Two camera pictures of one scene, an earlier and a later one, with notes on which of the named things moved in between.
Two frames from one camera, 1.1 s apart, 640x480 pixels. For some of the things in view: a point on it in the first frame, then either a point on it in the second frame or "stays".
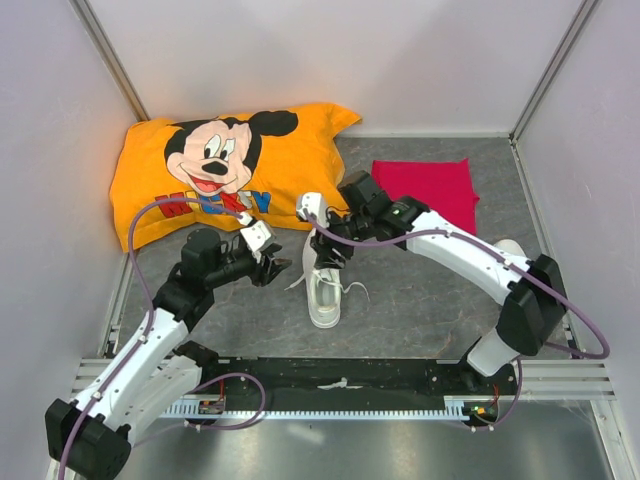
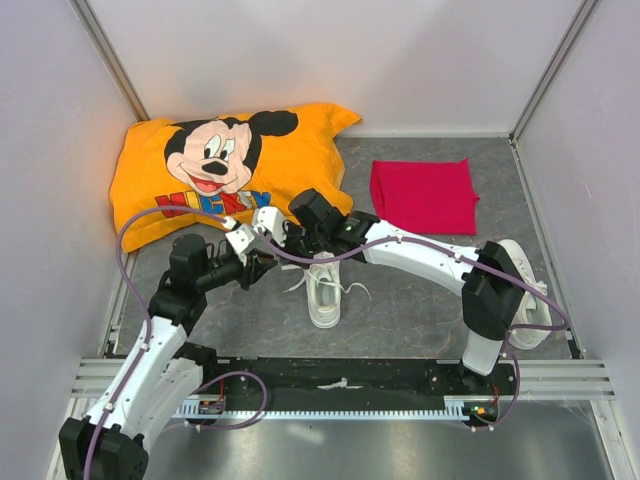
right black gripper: x=324 y=242 → x=290 y=228
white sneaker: x=323 y=290 stays
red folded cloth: x=444 y=187 stays
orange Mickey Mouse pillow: x=258 y=163 stays
